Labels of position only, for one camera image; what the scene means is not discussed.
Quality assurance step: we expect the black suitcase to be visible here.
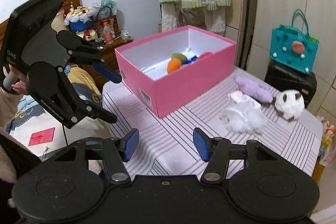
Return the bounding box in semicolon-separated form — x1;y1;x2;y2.
264;60;317;108

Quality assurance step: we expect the yellow blue bedding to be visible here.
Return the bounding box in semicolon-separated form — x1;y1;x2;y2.
4;65;106;159

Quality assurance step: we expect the green soft ball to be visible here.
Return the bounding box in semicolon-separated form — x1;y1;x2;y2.
171;53;188;63

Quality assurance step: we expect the blue soft toy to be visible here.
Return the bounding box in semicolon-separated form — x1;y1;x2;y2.
182;55;198;65

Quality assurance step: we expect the striped pink tablecloth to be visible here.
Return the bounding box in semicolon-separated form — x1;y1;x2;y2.
102;68;323;176

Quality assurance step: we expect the white brown plush toy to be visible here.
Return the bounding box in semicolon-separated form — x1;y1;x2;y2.
273;90;305;121

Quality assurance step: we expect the colourful gift bag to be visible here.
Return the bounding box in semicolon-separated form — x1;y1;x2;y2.
317;116;335;167

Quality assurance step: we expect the red soft ball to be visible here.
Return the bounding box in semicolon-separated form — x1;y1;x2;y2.
199;52;213;59

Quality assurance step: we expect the white fluffy fabric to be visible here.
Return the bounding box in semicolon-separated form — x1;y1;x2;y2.
219;90;266;135

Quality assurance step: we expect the orange soft ball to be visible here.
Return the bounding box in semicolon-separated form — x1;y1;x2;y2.
166;58;182;73

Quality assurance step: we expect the pink fuzzy sleeve forearm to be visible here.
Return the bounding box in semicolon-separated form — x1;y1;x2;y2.
0;89;23;128

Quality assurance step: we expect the brown woven basket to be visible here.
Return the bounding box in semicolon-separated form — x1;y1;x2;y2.
94;6;120;39

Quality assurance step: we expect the orange drink bottle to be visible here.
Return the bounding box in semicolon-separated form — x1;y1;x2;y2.
103;22;113;44

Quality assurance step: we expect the pink cardboard box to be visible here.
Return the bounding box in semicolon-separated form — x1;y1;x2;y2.
115;26;237;118

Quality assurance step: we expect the wooden nightstand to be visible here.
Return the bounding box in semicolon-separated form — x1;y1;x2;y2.
79;38;133;92

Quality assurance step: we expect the purple plush toy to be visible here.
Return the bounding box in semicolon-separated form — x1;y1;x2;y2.
234;76;273;104

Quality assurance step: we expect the left hand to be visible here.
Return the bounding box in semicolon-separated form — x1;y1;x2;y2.
3;65;28;95

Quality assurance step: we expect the teal felt handbag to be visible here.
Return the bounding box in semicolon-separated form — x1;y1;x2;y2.
269;9;319;75

